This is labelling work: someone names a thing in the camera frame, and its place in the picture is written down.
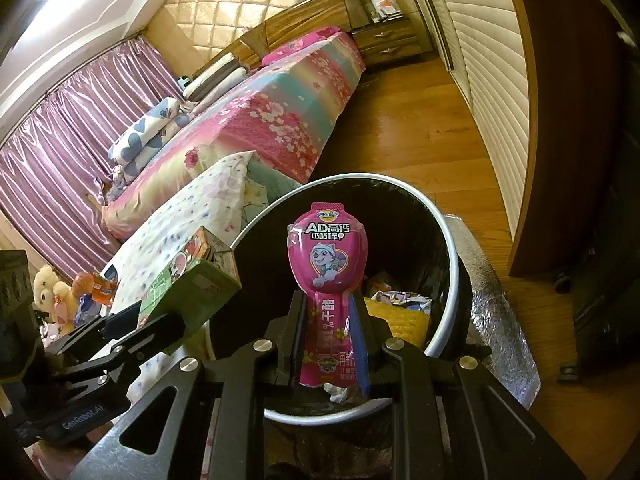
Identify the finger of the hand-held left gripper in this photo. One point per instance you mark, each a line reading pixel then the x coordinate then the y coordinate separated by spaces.
pixel 100 327
pixel 165 332

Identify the silver foil mat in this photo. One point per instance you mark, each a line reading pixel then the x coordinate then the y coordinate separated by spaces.
pixel 500 320

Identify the cream teddy bear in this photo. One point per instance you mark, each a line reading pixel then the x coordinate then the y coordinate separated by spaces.
pixel 47 285

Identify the wooden headboard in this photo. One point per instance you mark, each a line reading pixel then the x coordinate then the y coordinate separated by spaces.
pixel 305 17

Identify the small grey plush toy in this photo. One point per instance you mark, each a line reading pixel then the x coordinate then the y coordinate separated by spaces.
pixel 116 182

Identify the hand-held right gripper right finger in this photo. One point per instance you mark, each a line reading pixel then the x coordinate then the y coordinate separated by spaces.
pixel 361 360

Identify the cream louvered wardrobe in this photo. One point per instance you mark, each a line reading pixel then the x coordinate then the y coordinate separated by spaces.
pixel 480 60

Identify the yellow padded packet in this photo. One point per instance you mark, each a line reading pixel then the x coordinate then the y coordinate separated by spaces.
pixel 400 325

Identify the green carton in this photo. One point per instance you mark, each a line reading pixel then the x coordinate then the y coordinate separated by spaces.
pixel 190 285

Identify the dark wheeled furniture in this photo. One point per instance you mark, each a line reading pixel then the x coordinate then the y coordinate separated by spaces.
pixel 610 300

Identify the brown wooden door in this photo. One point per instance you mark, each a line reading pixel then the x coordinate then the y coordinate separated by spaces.
pixel 575 110

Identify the wooden nightstand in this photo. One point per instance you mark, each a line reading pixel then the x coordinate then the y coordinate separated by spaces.
pixel 395 40

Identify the white red-print paper bag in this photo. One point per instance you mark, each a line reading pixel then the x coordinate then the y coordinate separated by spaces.
pixel 400 301

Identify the orange plastic toy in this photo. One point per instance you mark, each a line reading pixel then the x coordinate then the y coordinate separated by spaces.
pixel 95 287

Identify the white floral sheet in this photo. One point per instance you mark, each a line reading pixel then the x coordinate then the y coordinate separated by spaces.
pixel 165 220

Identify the folded heart-print blanket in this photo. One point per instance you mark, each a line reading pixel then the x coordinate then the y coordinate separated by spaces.
pixel 145 130

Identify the white orange box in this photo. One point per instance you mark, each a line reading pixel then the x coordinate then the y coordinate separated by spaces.
pixel 386 6

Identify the purple striped curtain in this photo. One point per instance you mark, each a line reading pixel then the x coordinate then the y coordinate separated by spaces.
pixel 65 160

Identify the pink snack packet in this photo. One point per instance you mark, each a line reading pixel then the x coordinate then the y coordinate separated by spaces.
pixel 325 260

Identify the stack of white grey pillows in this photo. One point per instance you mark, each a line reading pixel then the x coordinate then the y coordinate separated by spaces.
pixel 215 77

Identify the black bin with white rim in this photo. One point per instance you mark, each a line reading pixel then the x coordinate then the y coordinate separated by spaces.
pixel 415 230

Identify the pink pillow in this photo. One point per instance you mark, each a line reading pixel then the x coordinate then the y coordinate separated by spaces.
pixel 295 50

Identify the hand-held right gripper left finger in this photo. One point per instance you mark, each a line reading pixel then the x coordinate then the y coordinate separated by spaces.
pixel 295 340

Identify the blue snack packet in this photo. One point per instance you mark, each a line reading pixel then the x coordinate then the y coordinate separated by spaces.
pixel 85 310

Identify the pink floral bed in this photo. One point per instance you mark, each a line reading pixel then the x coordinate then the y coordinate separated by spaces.
pixel 280 105

